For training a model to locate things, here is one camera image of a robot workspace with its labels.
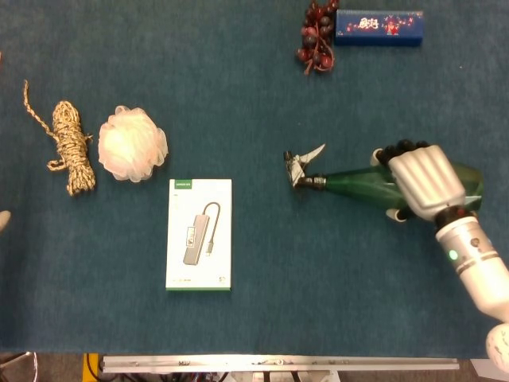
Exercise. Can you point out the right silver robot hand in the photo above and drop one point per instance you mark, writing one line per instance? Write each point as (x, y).
(429, 179)

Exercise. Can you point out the green transparent spray bottle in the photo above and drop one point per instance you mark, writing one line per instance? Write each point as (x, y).
(358, 183)

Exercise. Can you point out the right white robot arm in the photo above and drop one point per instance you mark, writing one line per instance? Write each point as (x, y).
(477, 262)

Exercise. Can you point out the blue printed rectangular box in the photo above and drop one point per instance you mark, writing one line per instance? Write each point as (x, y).
(378, 28)

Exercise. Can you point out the red artificial grape bunch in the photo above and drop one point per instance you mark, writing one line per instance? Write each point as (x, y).
(316, 37)

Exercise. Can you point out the white floor panel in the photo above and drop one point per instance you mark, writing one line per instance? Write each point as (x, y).
(483, 368)

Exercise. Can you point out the white USB hub box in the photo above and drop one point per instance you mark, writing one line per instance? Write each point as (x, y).
(199, 235)

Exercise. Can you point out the white mesh bath pouf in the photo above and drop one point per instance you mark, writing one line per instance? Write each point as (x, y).
(131, 145)

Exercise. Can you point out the aluminium profile rail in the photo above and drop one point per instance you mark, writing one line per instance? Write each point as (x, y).
(278, 364)

